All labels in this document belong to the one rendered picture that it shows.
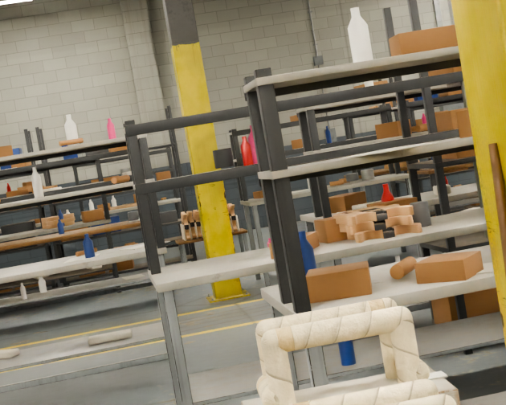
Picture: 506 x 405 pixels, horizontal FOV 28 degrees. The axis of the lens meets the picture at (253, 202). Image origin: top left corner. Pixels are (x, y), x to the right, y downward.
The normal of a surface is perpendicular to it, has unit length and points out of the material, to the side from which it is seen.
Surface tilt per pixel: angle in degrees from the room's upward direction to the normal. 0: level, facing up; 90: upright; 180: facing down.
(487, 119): 90
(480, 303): 90
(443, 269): 90
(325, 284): 90
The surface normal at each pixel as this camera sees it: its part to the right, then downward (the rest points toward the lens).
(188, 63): 0.14, 0.03
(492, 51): -0.97, 0.18
